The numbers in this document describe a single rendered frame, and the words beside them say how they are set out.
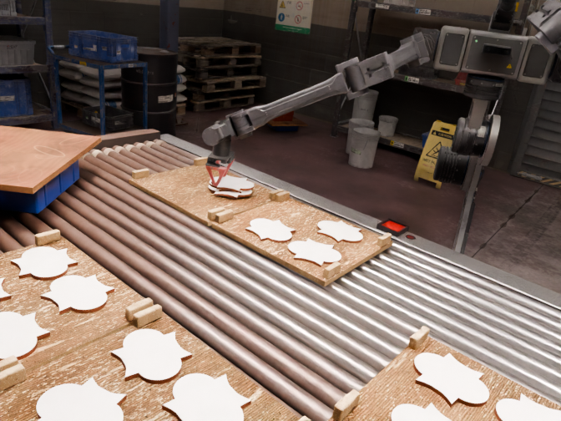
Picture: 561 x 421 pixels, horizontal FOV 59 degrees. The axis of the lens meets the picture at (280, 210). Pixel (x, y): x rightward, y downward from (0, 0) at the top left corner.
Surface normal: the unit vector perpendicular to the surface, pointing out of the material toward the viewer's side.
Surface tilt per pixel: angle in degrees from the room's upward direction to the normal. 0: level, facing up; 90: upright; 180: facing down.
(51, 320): 0
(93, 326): 0
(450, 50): 90
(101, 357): 0
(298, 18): 90
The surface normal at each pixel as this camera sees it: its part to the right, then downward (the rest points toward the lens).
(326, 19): -0.61, 0.26
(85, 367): 0.11, -0.91
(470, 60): -0.31, 0.35
